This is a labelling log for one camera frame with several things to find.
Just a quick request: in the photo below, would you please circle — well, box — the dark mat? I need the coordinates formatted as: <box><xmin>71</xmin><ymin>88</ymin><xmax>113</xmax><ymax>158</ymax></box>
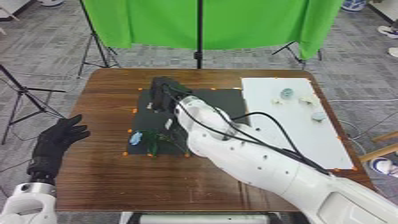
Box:
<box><xmin>124</xmin><ymin>87</ymin><xmax>250</xmax><ymax>157</ymax></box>

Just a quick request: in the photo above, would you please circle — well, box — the person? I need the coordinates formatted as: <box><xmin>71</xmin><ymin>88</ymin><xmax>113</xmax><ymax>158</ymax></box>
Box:
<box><xmin>376</xmin><ymin>24</ymin><xmax>398</xmax><ymax>58</ymax></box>
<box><xmin>369</xmin><ymin>157</ymin><xmax>398</xmax><ymax>178</ymax></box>

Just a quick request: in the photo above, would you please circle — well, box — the black light stand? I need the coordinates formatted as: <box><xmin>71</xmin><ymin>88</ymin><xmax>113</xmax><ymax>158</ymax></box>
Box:
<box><xmin>270</xmin><ymin>41</ymin><xmax>325</xmax><ymax>70</ymax></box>
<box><xmin>76</xmin><ymin>0</ymin><xmax>122</xmax><ymax>79</ymax></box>

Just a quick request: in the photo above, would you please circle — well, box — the green sprig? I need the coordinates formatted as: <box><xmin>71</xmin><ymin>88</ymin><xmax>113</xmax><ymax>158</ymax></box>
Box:
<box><xmin>158</xmin><ymin>130</ymin><xmax>191</xmax><ymax>149</ymax></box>
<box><xmin>140</xmin><ymin>128</ymin><xmax>167</xmax><ymax>158</ymax></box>

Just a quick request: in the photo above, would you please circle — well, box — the pale grey bar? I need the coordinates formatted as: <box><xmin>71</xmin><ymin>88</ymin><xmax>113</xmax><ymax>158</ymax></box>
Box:
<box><xmin>119</xmin><ymin>213</ymin><xmax>310</xmax><ymax>224</ymax></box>

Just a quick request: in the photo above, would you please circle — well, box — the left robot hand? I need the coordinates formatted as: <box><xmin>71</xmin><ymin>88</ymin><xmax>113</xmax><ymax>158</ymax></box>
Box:
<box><xmin>26</xmin><ymin>114</ymin><xmax>92</xmax><ymax>169</ymax></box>

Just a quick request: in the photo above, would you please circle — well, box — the white sheet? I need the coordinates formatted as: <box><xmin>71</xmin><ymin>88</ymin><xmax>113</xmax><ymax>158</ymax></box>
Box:
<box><xmin>239</xmin><ymin>77</ymin><xmax>357</xmax><ymax>171</ymax></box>

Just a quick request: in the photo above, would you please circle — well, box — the wooden chair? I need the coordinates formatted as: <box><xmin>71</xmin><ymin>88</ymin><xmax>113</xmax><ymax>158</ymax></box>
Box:
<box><xmin>357</xmin><ymin>130</ymin><xmax>398</xmax><ymax>164</ymax></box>

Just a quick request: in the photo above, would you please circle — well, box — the pale blue flower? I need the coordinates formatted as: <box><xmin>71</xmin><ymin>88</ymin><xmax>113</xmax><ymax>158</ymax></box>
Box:
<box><xmin>277</xmin><ymin>87</ymin><xmax>296</xmax><ymax>100</ymax></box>
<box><xmin>309</xmin><ymin>111</ymin><xmax>328</xmax><ymax>123</ymax></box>

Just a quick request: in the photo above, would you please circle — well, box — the black tripod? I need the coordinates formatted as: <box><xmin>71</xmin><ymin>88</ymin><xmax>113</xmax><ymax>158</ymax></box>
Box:
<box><xmin>0</xmin><ymin>64</ymin><xmax>67</xmax><ymax>146</ymax></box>

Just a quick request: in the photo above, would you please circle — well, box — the black cable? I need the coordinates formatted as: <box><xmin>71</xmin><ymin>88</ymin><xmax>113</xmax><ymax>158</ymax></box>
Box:
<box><xmin>161</xmin><ymin>85</ymin><xmax>330</xmax><ymax>175</ymax></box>

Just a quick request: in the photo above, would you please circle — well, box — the black backdrop stand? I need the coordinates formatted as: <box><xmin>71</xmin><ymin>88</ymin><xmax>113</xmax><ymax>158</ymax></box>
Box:
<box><xmin>191</xmin><ymin>0</ymin><xmax>206</xmax><ymax>70</ymax></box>

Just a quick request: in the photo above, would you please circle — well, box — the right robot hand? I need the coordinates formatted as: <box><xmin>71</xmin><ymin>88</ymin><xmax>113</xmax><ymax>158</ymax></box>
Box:
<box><xmin>145</xmin><ymin>76</ymin><xmax>193</xmax><ymax>113</ymax></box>

